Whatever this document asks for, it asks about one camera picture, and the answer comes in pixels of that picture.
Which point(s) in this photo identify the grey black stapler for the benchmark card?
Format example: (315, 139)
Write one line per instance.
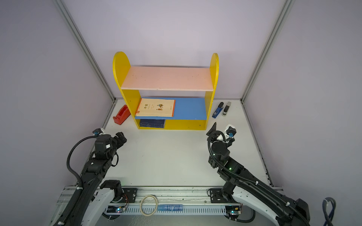
(226, 108)

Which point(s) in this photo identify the large dark blue book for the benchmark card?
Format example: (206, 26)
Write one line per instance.
(152, 123)

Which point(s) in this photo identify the yellow blue pink bookshelf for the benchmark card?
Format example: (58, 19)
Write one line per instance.
(190, 113)

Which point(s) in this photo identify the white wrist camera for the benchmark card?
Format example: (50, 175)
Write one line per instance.
(230, 132)
(97, 132)

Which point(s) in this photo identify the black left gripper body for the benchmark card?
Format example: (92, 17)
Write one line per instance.
(116, 141)

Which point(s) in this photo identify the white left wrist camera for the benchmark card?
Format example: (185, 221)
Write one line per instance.
(97, 132)

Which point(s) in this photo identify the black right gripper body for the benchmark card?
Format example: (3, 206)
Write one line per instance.
(213, 137)

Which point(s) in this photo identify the blue label strip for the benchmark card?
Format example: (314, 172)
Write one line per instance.
(170, 207)

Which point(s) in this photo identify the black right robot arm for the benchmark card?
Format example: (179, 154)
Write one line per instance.
(243, 187)

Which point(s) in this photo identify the red tape dispenser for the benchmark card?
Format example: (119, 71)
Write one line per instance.
(122, 115)

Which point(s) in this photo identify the red-edged beige reading book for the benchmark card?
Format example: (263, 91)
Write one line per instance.
(153, 107)

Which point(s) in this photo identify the masking tape roll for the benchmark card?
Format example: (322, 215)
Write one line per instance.
(148, 205)

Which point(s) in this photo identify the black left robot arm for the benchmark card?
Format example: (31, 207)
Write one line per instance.
(91, 177)

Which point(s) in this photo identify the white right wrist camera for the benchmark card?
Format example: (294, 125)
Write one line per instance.
(230, 132)

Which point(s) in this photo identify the blue stapler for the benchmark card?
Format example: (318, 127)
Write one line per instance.
(218, 110)

